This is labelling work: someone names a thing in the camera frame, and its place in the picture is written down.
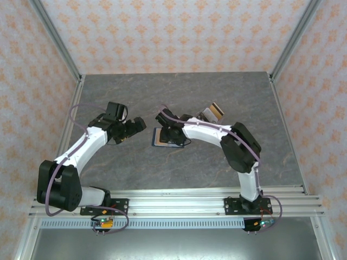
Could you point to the tan credit card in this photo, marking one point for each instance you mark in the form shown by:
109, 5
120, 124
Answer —
159, 136

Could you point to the blue card holder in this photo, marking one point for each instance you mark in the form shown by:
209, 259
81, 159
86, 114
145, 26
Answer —
155, 142

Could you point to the clear acrylic card box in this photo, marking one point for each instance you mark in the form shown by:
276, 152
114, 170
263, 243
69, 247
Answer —
201, 116

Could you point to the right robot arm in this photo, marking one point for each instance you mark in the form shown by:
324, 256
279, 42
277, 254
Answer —
206, 132

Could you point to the white card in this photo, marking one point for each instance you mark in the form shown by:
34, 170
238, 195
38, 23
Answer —
207, 113

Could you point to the gold card with black stripe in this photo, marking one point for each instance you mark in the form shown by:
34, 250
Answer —
218, 109

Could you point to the aluminium table side rail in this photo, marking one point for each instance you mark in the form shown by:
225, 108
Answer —
78, 89
274, 89

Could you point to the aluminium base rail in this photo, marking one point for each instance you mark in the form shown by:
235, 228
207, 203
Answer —
176, 203

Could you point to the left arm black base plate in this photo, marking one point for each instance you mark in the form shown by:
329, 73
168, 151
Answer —
122, 205

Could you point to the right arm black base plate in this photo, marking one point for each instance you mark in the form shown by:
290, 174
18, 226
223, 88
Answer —
230, 205

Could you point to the aluminium frame post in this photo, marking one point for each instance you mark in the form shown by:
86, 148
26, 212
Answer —
295, 38
54, 38

